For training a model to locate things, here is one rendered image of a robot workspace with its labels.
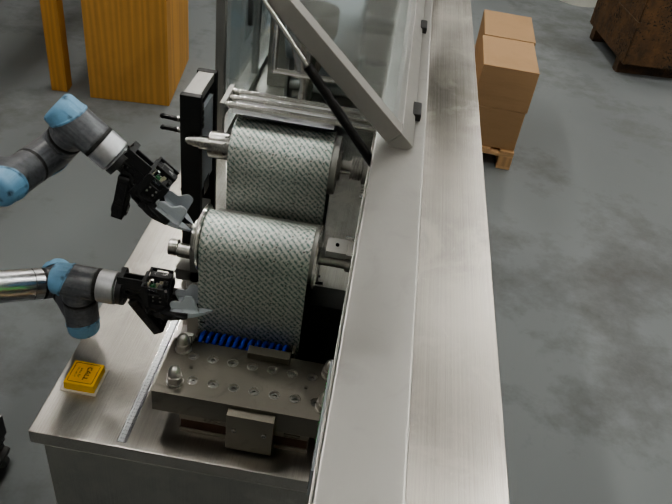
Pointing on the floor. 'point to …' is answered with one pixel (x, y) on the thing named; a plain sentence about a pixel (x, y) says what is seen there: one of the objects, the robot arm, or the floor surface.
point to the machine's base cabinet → (150, 483)
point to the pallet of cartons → (504, 81)
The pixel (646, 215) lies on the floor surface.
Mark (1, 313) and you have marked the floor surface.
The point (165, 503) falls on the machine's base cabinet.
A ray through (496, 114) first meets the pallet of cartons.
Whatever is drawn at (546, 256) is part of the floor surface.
